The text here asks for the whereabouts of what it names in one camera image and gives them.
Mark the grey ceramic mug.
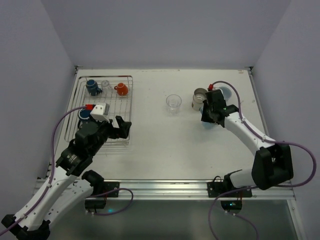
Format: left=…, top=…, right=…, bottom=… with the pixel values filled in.
left=219, top=86, right=232, bottom=102

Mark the light blue cup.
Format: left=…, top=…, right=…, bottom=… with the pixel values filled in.
left=201, top=121, right=218, bottom=130

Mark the dark blue mug front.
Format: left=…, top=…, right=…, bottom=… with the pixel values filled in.
left=77, top=109, right=91, bottom=121

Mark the dark blue mug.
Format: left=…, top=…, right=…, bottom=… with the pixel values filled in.
left=77, top=109, right=91, bottom=121
left=85, top=79, right=102, bottom=97

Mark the clear plastic cup front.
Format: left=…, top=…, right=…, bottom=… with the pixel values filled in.
left=165, top=94, right=182, bottom=115

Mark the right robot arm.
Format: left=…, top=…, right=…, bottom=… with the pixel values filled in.
left=201, top=89, right=294, bottom=194

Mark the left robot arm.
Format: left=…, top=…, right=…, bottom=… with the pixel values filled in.
left=1, top=116, right=132, bottom=240

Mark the orange ceramic cup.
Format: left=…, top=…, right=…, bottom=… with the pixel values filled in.
left=114, top=82, right=129, bottom=96

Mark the clear glass cup rear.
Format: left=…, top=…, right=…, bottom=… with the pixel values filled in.
left=101, top=80, right=113, bottom=97

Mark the dark blue mug rear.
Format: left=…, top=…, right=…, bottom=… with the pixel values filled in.
left=85, top=79, right=102, bottom=97

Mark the black left controller box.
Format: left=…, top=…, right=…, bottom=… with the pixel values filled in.
left=84, top=199, right=106, bottom=211

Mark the black controller box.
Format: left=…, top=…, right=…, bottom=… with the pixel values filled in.
left=84, top=199, right=106, bottom=211
left=220, top=200, right=243, bottom=214

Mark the black right controller box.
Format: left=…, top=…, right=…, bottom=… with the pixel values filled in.
left=220, top=200, right=243, bottom=214

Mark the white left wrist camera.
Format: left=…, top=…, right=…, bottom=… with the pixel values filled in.
left=90, top=102, right=110, bottom=123

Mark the metal wire dish rack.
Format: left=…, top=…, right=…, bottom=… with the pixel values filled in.
left=63, top=75, right=133, bottom=148

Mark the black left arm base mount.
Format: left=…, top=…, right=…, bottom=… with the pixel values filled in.
left=92, top=181, right=120, bottom=198

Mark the aluminium frame rail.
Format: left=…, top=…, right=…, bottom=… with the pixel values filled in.
left=32, top=178, right=297, bottom=201

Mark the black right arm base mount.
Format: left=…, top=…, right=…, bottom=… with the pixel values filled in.
left=206, top=176, right=253, bottom=198

